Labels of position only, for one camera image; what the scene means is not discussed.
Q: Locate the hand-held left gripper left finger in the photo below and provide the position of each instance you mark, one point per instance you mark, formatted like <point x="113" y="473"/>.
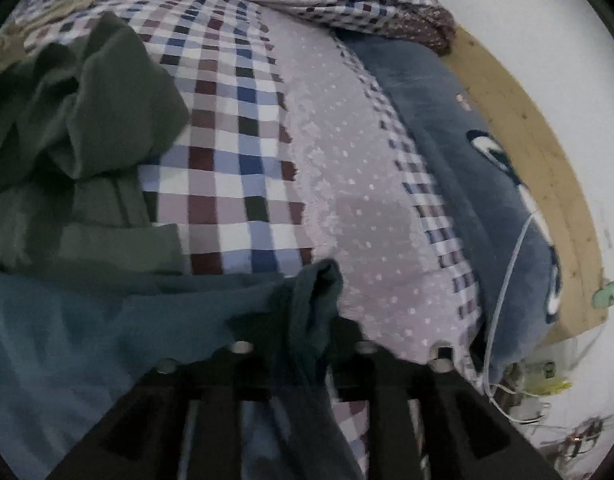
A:
<point x="257" y="330"/>

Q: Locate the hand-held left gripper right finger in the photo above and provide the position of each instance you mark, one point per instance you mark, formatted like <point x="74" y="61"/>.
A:
<point x="347" y="332"/>

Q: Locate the teal shirt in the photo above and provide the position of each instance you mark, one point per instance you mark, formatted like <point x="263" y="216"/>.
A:
<point x="87" y="335"/>

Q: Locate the blue plush whale pillow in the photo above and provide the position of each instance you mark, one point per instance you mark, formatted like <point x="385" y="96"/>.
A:
<point x="437" y="160"/>

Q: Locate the checked dotted bed sheet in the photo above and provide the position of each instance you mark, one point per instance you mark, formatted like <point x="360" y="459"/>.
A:
<point x="247" y="135"/>

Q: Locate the yellow green packet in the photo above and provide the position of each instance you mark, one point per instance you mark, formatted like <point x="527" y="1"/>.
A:
<point x="547" y="382"/>

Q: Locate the wooden headboard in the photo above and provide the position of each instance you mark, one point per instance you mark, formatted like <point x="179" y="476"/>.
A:
<point x="547" y="160"/>

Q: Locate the olive green garment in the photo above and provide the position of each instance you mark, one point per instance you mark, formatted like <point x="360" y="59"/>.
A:
<point x="87" y="110"/>

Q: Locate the green wall hook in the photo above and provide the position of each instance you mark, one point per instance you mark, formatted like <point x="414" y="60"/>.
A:
<point x="607" y="295"/>

